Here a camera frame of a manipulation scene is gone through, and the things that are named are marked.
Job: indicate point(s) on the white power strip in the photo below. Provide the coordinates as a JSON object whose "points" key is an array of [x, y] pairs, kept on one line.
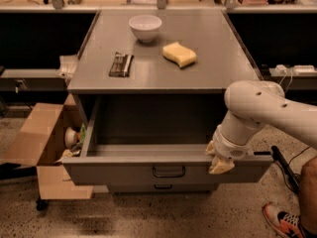
{"points": [[304, 69]]}

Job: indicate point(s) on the black bar on floor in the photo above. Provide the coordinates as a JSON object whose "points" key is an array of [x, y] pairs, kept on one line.
{"points": [[291, 178]]}

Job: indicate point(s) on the black caster wheel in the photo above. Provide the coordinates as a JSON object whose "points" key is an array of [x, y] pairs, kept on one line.
{"points": [[41, 204]]}

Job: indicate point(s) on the cardboard box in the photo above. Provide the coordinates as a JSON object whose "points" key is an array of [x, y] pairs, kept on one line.
{"points": [[41, 142]]}

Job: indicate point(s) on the white round object in box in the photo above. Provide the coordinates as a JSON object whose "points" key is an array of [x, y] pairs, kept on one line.
{"points": [[70, 137]]}

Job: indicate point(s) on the person's bare leg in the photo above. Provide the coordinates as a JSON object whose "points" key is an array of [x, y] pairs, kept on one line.
{"points": [[308, 198]]}

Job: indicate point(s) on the grey bottom drawer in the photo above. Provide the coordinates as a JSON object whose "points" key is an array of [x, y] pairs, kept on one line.
{"points": [[162, 188]]}

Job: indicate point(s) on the yellow sponge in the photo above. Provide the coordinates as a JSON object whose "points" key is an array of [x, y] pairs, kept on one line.
{"points": [[181, 55]]}

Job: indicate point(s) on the grey drawer cabinet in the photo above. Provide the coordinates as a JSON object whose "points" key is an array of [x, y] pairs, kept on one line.
{"points": [[220, 59]]}

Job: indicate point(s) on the white ceramic bowl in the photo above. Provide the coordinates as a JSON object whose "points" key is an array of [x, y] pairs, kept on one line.
{"points": [[145, 27]]}

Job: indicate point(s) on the black power adapter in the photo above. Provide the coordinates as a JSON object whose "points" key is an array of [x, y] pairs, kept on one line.
{"points": [[262, 153]]}

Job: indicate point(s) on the orange white sneaker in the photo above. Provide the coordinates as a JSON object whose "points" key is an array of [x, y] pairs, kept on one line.
{"points": [[285, 224]]}

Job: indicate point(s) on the grey top drawer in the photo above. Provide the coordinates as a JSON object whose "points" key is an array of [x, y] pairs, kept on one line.
{"points": [[155, 139]]}

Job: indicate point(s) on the grey drawer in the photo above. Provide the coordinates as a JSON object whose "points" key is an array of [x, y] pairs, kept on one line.
{"points": [[162, 188], [155, 139]]}

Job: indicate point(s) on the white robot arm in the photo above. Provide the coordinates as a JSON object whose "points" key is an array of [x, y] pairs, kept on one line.
{"points": [[250, 106]]}

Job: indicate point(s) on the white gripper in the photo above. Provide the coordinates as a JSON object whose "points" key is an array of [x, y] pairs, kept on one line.
{"points": [[229, 148]]}

